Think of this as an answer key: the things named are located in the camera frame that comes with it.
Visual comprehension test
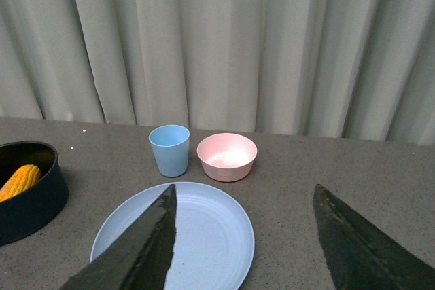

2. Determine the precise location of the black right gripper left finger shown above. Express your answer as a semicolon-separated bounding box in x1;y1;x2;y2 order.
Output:
61;184;177;289

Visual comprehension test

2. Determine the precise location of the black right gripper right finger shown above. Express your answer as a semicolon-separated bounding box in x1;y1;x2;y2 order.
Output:
313;184;434;289

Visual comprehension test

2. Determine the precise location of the yellow corn cob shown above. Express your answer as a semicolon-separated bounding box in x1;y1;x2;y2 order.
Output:
1;164;41;202

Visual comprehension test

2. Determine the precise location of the light blue plate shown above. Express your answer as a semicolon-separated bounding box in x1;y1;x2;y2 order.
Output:
90;181;256;290

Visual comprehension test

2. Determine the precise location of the dark blue saucepan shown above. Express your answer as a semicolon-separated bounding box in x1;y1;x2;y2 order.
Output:
1;141;69;245

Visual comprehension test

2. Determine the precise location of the light blue cup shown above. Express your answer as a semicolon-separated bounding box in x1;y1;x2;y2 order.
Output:
148;125;190;177

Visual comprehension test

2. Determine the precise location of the pink bowl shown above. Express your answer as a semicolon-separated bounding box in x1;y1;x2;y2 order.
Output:
196;133;258;183

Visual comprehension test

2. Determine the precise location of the white curtain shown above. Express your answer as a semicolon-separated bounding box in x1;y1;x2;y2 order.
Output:
1;0;434;145

